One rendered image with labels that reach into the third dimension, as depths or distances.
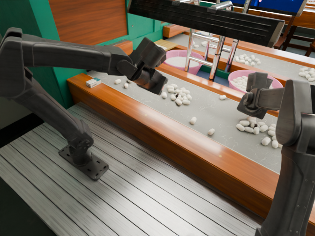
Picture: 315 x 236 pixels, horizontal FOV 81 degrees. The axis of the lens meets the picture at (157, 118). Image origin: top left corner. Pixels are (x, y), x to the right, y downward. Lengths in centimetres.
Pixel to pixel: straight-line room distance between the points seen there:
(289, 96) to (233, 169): 29
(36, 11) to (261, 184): 98
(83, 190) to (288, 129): 58
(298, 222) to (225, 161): 26
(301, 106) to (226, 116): 47
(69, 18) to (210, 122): 76
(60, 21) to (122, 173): 70
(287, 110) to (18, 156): 84
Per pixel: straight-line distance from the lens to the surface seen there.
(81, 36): 105
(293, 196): 44
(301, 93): 42
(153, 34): 143
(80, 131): 60
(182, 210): 63
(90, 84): 92
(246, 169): 64
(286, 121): 41
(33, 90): 51
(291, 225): 46
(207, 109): 85
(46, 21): 95
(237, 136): 76
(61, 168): 75
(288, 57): 156
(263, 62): 146
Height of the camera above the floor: 124
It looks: 41 degrees down
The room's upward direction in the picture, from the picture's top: 3 degrees clockwise
